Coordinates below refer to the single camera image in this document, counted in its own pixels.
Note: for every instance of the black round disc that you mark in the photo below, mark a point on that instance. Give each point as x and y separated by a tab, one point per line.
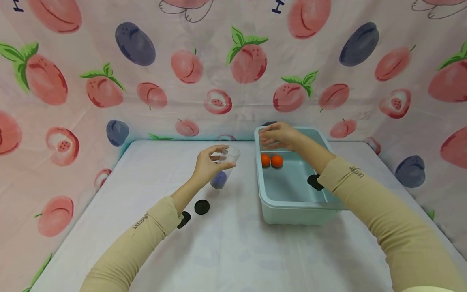
201	207

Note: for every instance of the person's left index finger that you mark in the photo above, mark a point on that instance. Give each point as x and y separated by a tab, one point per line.
218	148

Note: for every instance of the person's right forearm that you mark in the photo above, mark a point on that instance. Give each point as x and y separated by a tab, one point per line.
379	211

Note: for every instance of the person's right fingers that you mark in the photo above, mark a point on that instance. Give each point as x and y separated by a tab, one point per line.
270	136

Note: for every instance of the person's right hand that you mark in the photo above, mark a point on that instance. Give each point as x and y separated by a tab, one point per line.
288	136

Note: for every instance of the blue ball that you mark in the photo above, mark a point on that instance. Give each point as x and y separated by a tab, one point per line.
220	179

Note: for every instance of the light blue plastic basin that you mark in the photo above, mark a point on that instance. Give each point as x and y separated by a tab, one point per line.
292	190

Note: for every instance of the person's left thumb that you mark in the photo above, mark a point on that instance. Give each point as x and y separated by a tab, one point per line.
225	166

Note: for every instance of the person's left hand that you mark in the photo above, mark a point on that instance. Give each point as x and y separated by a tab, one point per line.
204	168

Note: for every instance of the black wrist band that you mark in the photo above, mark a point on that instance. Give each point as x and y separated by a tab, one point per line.
184	219
315	182

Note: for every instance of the person's left forearm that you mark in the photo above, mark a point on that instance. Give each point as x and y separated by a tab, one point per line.
146	239

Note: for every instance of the orange ball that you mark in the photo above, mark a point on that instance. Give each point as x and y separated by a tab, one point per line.
277	161
265	160

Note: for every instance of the clear plastic cup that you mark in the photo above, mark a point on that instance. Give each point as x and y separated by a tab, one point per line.
233	156

